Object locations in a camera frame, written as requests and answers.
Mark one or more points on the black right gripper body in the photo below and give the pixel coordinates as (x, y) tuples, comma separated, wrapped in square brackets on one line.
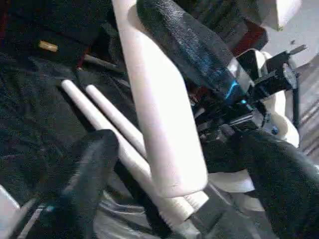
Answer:
[(264, 79)]

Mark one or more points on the black box with tan label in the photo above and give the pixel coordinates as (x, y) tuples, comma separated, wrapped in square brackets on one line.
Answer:
[(50, 20)]

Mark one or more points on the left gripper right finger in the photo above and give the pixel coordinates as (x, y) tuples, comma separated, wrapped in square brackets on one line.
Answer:
[(289, 194)]

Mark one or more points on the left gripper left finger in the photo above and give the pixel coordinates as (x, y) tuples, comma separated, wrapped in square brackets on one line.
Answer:
[(79, 194)]

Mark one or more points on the black mat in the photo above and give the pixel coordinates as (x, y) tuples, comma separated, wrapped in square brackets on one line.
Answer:
[(35, 114)]

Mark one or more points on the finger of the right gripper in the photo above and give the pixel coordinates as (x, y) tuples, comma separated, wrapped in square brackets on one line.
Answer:
[(189, 45)]

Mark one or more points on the white plastic table leg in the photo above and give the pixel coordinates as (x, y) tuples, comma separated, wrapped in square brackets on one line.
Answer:
[(164, 114), (99, 119), (114, 112)]

